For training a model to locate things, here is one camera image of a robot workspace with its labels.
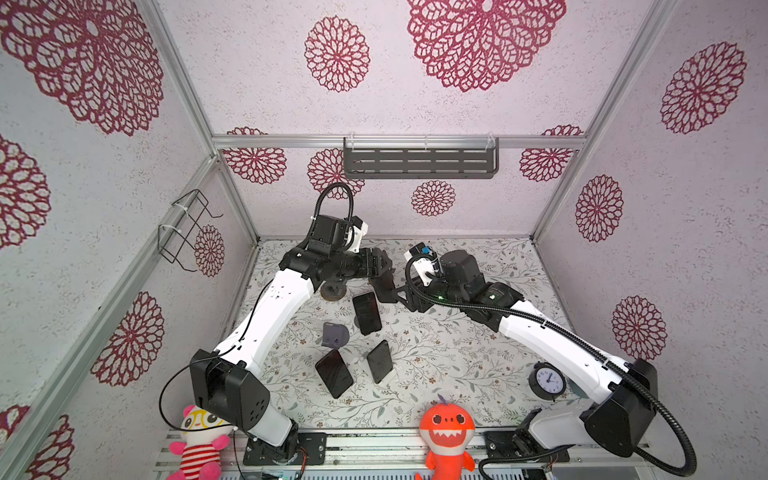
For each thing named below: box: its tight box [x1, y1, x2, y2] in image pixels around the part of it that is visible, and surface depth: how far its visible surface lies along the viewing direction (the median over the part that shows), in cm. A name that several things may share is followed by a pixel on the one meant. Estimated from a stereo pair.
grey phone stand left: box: [321, 322, 350, 349], surface depth 90 cm
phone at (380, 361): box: [367, 340, 393, 384], surface depth 87 cm
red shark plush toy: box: [415, 394, 476, 480], surface depth 70 cm
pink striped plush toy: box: [166, 405, 233, 480], surface depth 70 cm
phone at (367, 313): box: [352, 292, 382, 336], surface depth 90 cm
